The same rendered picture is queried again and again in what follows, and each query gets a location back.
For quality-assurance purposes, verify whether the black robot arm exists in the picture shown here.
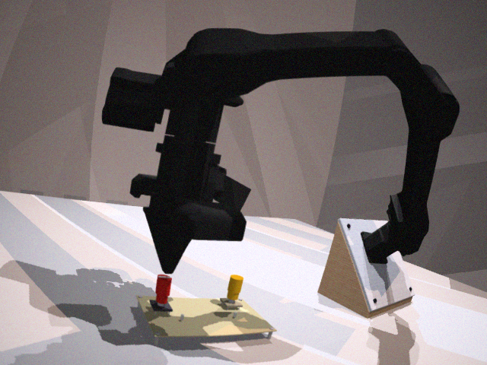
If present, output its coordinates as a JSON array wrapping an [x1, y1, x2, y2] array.
[[101, 28, 460, 264]]

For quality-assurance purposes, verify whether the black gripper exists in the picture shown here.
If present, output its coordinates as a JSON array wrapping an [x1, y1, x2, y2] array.
[[130, 135, 247, 274]]

